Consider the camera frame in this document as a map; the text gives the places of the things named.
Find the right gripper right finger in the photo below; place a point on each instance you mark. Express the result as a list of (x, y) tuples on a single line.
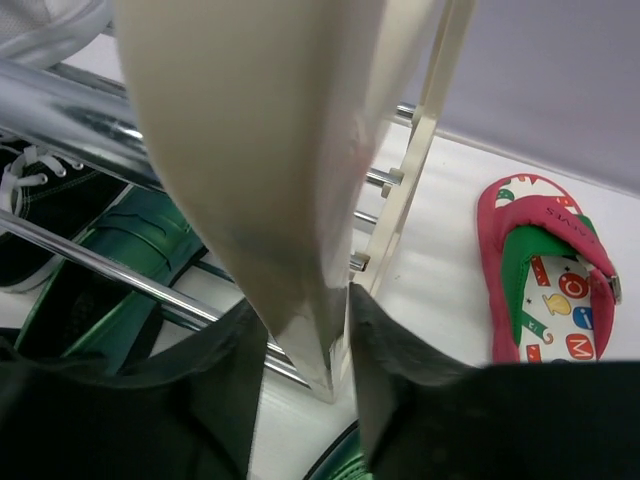
[(424, 415)]

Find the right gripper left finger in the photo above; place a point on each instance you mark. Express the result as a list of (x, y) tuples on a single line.
[(188, 412)]

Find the green loafer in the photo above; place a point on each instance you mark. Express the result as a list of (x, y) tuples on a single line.
[(342, 460), (84, 313)]

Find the cream shoe shelf with rods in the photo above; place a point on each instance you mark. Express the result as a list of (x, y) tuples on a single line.
[(261, 120)]

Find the green loafer on table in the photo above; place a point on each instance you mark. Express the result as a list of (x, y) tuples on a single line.
[(342, 460)]

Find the pink sandal back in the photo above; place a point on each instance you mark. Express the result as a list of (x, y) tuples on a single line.
[(552, 287)]

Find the right black canvas sneaker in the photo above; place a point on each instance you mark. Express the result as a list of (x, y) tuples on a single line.
[(59, 194)]

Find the right white sneaker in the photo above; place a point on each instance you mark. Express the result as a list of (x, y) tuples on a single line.
[(42, 33)]

